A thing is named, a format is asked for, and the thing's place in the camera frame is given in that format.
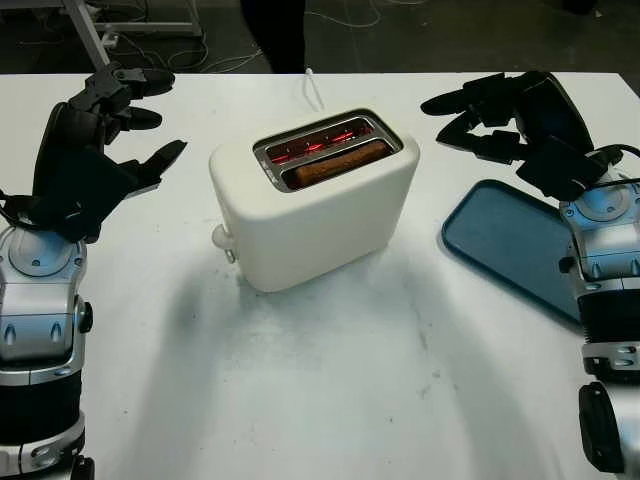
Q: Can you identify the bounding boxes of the white metal table leg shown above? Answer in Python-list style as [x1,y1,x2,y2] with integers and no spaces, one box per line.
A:
[69,0,114,76]

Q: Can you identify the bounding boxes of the white two-slot toaster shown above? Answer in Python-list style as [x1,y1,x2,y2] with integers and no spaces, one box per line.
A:
[208,107,421,294]

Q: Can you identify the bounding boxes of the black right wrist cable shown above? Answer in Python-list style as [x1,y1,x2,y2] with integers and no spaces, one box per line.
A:
[584,143,640,194]

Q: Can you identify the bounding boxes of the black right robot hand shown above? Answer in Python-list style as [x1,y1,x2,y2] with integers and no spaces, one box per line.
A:
[419,71,596,169]

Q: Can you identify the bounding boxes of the white toaster power cord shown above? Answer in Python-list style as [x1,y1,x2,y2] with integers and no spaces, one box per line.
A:
[301,68,324,112]

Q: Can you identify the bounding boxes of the blue plastic tray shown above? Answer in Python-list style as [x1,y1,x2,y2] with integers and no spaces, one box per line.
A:
[441,179,586,329]

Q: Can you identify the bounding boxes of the white metal rack frame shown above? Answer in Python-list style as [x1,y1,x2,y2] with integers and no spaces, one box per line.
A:
[92,0,204,37]

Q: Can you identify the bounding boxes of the person in black trousers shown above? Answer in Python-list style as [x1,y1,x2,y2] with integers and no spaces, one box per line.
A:
[239,0,307,74]

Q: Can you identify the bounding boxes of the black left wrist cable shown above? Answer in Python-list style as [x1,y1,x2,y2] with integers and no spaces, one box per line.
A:
[0,189,36,231]

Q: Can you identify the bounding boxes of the white floor cables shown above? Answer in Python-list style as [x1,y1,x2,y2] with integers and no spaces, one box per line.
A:
[114,0,264,74]

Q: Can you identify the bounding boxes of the white toaster lever knob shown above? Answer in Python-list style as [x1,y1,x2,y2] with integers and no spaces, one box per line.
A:
[210,224,234,250]

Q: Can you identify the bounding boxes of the brown toast slice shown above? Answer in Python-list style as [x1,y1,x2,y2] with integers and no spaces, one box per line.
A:
[293,141,389,189]

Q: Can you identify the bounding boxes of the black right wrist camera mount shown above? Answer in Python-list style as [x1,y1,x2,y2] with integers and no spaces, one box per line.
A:
[515,137,609,200]

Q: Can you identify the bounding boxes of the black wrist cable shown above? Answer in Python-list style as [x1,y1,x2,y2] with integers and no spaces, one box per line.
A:
[584,143,640,194]
[0,189,36,231]

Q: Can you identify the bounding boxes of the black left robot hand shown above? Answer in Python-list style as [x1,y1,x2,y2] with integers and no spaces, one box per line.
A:
[32,67,189,200]

